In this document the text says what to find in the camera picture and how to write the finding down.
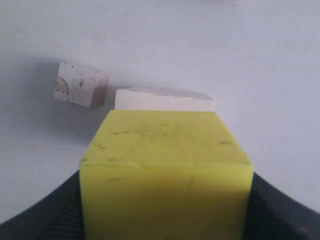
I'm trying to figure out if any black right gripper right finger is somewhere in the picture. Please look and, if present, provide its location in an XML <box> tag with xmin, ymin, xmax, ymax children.
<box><xmin>243</xmin><ymin>173</ymin><xmax>320</xmax><ymax>240</ymax></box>

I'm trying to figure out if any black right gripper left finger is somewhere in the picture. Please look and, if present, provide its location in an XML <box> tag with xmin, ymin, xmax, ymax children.
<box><xmin>0</xmin><ymin>172</ymin><xmax>84</xmax><ymax>240</ymax></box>

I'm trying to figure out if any yellow cube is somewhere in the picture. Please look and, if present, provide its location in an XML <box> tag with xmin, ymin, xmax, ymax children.
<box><xmin>79</xmin><ymin>110</ymin><xmax>254</xmax><ymax>240</ymax></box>

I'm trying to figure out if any large plain wooden cube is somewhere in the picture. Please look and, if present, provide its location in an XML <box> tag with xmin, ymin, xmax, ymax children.
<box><xmin>114</xmin><ymin>87</ymin><xmax>215</xmax><ymax>112</ymax></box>

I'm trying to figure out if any small plain wooden cube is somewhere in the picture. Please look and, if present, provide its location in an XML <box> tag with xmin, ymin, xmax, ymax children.
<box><xmin>53</xmin><ymin>61</ymin><xmax>110</xmax><ymax>108</ymax></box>

